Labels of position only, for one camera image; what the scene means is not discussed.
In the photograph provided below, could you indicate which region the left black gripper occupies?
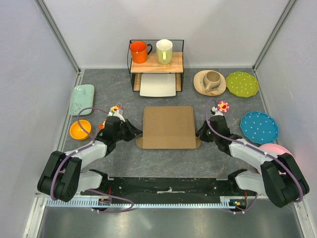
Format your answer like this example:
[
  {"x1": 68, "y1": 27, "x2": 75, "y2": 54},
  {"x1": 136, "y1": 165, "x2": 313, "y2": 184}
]
[{"x1": 114, "y1": 119, "x2": 143, "y2": 142}]

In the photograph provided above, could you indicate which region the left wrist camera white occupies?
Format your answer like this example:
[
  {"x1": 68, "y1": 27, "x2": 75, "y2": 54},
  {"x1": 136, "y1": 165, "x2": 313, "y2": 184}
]
[{"x1": 107, "y1": 109, "x2": 125, "y2": 121}]

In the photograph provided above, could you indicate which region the orange mug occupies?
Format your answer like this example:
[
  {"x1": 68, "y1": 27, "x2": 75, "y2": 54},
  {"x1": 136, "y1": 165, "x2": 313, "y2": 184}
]
[{"x1": 129, "y1": 41, "x2": 153, "y2": 63}]

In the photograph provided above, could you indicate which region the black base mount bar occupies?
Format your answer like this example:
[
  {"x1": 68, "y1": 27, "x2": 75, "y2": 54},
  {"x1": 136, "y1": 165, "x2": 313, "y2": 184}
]
[{"x1": 96, "y1": 177, "x2": 254, "y2": 204}]

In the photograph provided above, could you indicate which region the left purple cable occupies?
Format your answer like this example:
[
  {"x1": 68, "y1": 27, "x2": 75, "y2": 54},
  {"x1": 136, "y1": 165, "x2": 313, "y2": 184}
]
[{"x1": 50, "y1": 107, "x2": 111, "y2": 201}]

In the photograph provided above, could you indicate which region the blue dotted plate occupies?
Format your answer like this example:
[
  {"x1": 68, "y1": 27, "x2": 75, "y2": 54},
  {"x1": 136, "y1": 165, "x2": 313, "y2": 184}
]
[{"x1": 240, "y1": 111, "x2": 279, "y2": 145}]

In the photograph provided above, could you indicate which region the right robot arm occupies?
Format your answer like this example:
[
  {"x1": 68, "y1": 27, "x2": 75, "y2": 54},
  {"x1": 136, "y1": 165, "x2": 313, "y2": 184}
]
[{"x1": 196, "y1": 115, "x2": 310, "y2": 208}]

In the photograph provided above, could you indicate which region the white square plate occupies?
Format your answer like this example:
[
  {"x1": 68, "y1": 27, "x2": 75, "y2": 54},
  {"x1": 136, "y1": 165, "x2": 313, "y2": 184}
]
[{"x1": 140, "y1": 73, "x2": 176, "y2": 97}]

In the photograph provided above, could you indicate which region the beige saucer plate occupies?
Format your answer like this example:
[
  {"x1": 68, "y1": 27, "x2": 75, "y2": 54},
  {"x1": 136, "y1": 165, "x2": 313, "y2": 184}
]
[{"x1": 194, "y1": 70, "x2": 226, "y2": 96}]

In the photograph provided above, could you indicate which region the pink plate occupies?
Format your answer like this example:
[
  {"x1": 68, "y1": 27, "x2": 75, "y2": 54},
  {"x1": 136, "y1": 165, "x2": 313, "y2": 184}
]
[{"x1": 260, "y1": 143, "x2": 293, "y2": 155}]

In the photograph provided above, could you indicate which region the pink flower toy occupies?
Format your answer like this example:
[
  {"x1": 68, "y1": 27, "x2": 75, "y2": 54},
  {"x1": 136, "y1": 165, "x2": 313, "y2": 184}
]
[{"x1": 217, "y1": 101, "x2": 230, "y2": 113}]

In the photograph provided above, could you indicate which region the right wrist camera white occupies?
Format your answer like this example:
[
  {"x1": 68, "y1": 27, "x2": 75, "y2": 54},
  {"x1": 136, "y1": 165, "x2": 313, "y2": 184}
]
[{"x1": 211, "y1": 107, "x2": 223, "y2": 116}]

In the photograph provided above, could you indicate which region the brown cardboard paper box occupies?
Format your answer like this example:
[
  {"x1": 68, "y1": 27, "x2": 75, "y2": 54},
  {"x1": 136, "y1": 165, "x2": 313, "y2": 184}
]
[{"x1": 136, "y1": 106, "x2": 201, "y2": 149}]

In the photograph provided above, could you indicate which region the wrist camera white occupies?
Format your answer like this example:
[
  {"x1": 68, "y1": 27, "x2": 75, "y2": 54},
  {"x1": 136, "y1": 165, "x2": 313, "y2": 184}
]
[
  {"x1": 211, "y1": 107, "x2": 223, "y2": 116},
  {"x1": 107, "y1": 109, "x2": 125, "y2": 121}
]

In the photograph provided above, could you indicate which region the orange bowl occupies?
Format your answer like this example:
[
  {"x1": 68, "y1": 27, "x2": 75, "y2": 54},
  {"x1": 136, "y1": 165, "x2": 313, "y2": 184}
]
[{"x1": 69, "y1": 119, "x2": 92, "y2": 140}]

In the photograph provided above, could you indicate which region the mint green tray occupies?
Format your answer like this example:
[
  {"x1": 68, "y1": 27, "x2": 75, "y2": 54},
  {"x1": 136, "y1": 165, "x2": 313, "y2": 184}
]
[{"x1": 68, "y1": 84, "x2": 95, "y2": 116}]

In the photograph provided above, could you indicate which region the beige ceramic cup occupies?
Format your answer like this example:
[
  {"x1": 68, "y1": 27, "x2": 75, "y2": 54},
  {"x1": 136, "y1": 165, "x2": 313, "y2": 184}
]
[{"x1": 203, "y1": 71, "x2": 221, "y2": 93}]

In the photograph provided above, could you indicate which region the black wire shelf rack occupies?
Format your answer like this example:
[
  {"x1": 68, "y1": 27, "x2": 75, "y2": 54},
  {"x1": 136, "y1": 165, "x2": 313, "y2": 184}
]
[{"x1": 127, "y1": 39, "x2": 184, "y2": 92}]

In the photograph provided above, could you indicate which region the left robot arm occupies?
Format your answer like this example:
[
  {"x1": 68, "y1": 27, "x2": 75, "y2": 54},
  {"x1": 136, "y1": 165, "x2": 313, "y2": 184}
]
[{"x1": 37, "y1": 116, "x2": 143, "y2": 202}]

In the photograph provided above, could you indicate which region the white cable duct rail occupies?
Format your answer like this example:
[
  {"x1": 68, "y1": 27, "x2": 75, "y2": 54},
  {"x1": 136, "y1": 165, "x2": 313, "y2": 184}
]
[{"x1": 45, "y1": 197, "x2": 247, "y2": 209}]

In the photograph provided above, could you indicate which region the green dotted plate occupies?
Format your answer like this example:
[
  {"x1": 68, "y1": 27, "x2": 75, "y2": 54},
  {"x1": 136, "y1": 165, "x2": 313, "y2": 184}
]
[{"x1": 226, "y1": 71, "x2": 259, "y2": 98}]

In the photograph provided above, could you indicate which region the light green mug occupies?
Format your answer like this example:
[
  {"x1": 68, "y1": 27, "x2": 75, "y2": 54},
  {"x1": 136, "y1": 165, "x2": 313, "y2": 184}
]
[{"x1": 156, "y1": 39, "x2": 173, "y2": 65}]

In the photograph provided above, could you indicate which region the red rainbow flower toy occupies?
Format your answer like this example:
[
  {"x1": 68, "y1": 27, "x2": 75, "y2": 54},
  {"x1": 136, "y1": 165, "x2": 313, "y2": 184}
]
[{"x1": 99, "y1": 120, "x2": 106, "y2": 130}]

